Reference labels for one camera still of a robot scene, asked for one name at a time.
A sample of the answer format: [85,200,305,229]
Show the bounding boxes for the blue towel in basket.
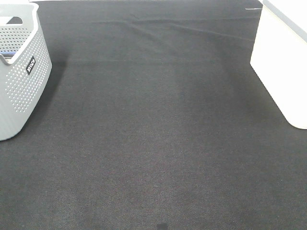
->
[0,51,16,59]

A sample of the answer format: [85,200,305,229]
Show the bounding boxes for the black fabric table mat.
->
[0,0,307,230]

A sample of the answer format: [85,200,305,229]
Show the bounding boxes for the grey perforated laundry basket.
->
[0,0,52,140]

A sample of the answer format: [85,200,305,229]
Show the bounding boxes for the white storage bin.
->
[250,0,307,129]

